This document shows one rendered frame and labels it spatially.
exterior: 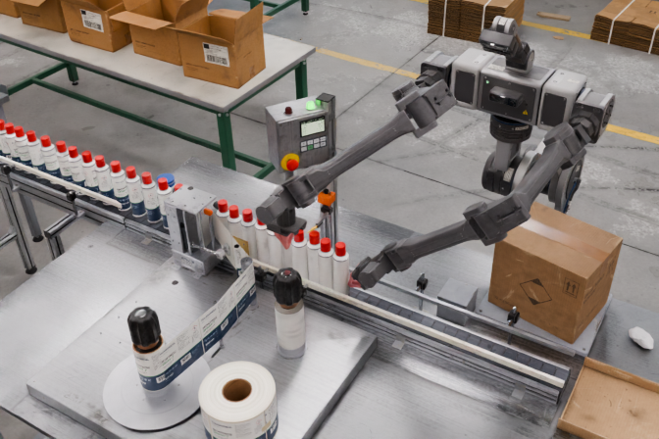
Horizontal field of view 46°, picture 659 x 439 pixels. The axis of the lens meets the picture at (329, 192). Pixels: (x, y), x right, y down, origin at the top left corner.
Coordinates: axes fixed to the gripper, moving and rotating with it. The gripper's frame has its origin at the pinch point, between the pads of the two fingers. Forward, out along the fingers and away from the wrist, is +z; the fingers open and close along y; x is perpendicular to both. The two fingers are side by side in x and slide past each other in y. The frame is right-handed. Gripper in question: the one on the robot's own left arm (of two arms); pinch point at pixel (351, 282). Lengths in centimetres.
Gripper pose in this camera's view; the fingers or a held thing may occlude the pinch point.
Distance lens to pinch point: 247.9
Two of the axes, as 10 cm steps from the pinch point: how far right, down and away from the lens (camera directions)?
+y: -5.1, 5.1, -7.0
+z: -5.2, 4.6, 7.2
